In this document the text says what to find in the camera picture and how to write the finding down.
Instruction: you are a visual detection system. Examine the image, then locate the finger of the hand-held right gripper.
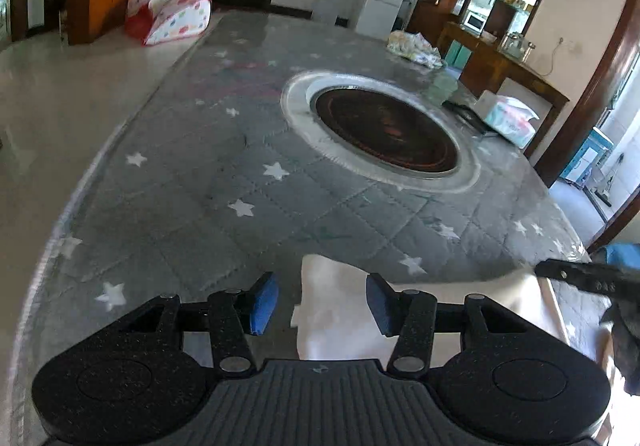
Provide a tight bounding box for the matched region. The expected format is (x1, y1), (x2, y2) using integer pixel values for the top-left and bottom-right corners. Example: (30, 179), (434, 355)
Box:
(534, 258), (640, 299)

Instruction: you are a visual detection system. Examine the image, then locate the blue storage cabinet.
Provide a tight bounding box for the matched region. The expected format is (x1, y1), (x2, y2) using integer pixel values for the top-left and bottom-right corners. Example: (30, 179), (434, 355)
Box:
(559, 126), (616, 187)

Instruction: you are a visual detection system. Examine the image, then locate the blue cloth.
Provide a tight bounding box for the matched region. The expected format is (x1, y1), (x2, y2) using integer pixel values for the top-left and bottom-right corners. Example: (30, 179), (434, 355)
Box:
(595, 243), (640, 271)

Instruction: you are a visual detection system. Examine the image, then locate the grey star-print table cover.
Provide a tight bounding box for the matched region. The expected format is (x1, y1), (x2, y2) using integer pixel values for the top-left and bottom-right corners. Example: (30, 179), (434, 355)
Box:
(10, 8), (618, 446)

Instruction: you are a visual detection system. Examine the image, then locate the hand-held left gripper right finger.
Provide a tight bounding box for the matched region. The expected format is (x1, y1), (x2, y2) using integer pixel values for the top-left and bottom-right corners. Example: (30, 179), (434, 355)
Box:
(365, 272), (532, 378)

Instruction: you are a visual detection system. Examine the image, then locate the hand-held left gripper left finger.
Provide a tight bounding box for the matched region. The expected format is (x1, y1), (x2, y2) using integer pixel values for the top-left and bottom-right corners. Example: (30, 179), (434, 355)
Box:
(119, 271), (281, 375)

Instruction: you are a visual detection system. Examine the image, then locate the round built-in table stove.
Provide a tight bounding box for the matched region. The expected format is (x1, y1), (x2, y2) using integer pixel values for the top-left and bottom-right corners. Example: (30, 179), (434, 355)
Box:
(280, 70), (483, 194)

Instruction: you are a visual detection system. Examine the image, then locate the white teal tissue pack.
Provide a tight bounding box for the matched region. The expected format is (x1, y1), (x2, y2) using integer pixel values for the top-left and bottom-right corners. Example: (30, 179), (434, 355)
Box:
(484, 94), (542, 149)

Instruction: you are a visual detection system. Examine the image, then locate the dark wooden sideboard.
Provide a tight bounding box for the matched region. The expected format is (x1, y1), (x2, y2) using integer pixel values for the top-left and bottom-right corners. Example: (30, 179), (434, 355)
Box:
(437, 22), (571, 157)

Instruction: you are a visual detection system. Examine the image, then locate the white microwave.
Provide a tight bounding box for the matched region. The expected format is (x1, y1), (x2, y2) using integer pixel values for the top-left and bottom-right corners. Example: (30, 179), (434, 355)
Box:
(462, 10), (489, 32)

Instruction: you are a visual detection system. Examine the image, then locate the crumpled patterned cloth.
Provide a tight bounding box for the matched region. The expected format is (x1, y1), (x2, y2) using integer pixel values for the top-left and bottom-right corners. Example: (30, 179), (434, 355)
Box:
(387, 30), (445, 69)

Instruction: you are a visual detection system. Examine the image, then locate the white cloth garment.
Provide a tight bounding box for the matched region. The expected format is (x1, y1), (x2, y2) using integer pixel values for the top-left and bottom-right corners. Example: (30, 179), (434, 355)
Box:
(290, 253), (571, 362)

